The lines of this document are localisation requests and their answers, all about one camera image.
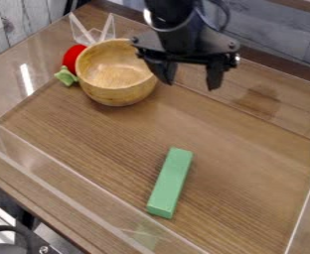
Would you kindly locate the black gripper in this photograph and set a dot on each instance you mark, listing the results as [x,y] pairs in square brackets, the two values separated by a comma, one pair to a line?
[209,47]

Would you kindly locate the green rectangular stick block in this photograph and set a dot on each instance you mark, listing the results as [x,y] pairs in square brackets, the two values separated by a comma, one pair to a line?
[166,192]

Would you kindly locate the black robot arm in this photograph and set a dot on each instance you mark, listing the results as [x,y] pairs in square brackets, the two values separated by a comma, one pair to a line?
[184,16]

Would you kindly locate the brown wooden bowl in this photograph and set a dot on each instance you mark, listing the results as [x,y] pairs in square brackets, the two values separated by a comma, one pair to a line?
[114,76]

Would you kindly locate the red plush tomato toy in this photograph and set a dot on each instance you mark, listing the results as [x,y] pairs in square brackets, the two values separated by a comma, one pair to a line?
[67,75]

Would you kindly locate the clear acrylic table barrier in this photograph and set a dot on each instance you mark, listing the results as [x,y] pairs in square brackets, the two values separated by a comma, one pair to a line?
[86,169]

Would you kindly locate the clear acrylic corner bracket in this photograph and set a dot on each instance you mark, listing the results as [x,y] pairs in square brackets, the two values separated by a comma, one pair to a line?
[93,36]

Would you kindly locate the black table clamp mount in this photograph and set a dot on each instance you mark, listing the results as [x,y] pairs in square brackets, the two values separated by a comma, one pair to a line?
[27,224]

